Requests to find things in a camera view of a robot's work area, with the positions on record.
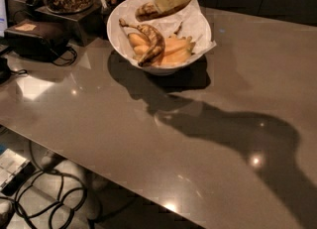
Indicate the long spotted brown banana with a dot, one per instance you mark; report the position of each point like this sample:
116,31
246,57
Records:
156,39

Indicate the white ceramic bowl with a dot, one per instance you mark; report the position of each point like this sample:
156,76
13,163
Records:
123,24

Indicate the black box with label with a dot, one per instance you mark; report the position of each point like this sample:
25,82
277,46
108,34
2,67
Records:
39,41

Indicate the white paper bowl liner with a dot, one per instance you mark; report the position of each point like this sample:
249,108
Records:
185,21

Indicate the dark metal jar stand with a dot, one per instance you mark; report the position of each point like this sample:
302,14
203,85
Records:
84,26

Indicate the short spotted brown banana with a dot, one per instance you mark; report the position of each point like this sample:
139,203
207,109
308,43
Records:
148,12

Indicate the monitor edge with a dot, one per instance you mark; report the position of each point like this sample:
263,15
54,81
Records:
3,18

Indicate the black round object left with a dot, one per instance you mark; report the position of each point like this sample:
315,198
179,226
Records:
5,71

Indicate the white box on floor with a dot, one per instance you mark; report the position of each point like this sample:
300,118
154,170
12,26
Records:
13,171

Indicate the yellow bananas under pile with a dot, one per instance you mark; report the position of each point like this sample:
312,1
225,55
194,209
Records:
177,49

